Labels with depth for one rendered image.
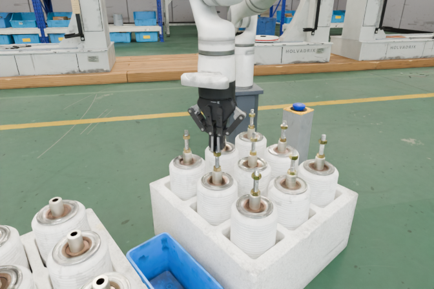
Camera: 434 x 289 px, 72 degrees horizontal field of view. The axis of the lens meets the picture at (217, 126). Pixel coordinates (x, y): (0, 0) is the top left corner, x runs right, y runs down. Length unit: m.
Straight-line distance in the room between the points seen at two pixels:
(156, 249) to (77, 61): 2.15
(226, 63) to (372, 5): 2.93
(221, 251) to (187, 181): 0.20
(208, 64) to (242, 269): 0.39
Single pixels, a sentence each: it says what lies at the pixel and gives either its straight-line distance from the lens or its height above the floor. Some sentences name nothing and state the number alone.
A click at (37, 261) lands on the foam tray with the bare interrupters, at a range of 0.71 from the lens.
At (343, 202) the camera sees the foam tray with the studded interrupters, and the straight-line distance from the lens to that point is 0.81.
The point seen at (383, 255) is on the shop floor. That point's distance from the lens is 0.98.
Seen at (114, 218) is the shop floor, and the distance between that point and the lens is 1.04.
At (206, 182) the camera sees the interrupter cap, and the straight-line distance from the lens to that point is 0.69.
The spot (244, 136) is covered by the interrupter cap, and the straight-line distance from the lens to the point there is 0.91.
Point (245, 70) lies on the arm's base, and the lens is 1.21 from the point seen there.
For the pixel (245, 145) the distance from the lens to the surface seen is 0.88.
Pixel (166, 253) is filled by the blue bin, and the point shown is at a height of 0.06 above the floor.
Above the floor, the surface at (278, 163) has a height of 0.24.
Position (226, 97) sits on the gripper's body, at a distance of 0.58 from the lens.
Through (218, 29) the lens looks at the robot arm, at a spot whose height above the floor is 0.59.
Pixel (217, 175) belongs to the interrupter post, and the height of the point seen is 0.27.
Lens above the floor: 0.64
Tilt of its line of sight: 23 degrees down
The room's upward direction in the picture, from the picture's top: straight up
